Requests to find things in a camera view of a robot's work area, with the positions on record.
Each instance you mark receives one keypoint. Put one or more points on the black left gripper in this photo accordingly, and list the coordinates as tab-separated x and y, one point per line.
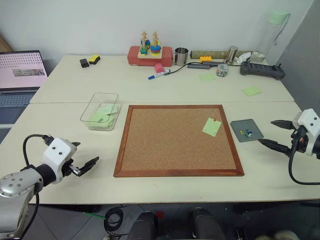
67	170

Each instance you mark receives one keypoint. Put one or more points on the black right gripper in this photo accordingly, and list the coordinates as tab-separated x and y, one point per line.
298	142

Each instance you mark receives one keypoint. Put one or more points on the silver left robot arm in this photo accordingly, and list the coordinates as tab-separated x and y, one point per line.
15	185

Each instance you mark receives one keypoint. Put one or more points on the green sticky note pad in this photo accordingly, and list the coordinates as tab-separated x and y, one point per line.
251	91

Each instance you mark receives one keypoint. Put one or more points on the green sticky note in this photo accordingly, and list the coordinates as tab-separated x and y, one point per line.
211	128
207	77

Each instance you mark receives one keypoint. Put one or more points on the small jar of pins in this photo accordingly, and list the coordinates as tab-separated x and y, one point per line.
222	71

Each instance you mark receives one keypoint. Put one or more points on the wood-framed cork board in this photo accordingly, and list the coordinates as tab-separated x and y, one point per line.
170	145

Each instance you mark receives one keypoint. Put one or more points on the yellow black sponge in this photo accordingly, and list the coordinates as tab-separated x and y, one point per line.
94	59

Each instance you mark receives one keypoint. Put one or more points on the grey flat tray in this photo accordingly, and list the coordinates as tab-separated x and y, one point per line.
246	125

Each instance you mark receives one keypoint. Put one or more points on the light green paper stack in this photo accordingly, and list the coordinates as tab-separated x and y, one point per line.
100	120

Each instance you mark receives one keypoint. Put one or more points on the clear plastic lid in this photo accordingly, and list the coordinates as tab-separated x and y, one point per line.
86	110

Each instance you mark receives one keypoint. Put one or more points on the clear plastic box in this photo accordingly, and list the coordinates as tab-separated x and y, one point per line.
117	110

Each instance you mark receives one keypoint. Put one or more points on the black handheld controller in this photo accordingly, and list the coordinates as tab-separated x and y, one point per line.
260	70

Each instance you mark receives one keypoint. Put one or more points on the white crumpled paper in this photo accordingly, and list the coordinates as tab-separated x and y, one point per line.
242	58

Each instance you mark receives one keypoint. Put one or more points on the small black box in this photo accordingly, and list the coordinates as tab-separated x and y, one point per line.
84	63

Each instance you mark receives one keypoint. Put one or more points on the dark rounded shape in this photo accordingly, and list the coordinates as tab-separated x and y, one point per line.
143	225
207	225

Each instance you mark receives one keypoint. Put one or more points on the steel cylinder tumbler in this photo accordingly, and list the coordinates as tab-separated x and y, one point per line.
231	55

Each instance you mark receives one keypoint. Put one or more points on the clear bottle green lid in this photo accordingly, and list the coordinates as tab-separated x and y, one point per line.
271	35

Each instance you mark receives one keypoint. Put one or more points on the open laptop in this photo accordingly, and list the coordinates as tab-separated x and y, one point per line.
20	70

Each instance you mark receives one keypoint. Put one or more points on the grey usb hub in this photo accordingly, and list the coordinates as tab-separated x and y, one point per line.
200	65

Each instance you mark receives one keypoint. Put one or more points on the yellow toy brick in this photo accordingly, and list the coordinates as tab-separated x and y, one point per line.
205	59

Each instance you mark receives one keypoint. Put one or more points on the olive cardboard tube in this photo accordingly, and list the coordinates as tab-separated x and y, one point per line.
210	53

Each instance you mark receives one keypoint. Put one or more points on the red rectangular block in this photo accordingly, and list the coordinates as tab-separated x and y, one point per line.
132	56

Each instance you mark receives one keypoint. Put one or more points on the blue whiteboard marker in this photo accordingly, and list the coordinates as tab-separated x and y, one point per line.
158	74

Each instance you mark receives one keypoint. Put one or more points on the pink block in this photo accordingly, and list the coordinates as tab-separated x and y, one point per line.
159	68

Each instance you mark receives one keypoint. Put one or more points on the wooden colourful stacking toy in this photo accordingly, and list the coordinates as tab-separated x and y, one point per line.
150	50

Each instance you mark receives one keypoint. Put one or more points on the steel mug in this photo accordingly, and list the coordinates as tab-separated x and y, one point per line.
181	57

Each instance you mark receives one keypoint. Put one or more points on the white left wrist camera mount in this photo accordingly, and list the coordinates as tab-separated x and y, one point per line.
56	150

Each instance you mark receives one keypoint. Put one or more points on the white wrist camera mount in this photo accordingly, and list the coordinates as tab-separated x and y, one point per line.
56	150
308	122

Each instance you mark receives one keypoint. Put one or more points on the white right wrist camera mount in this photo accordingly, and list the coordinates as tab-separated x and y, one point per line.
308	122

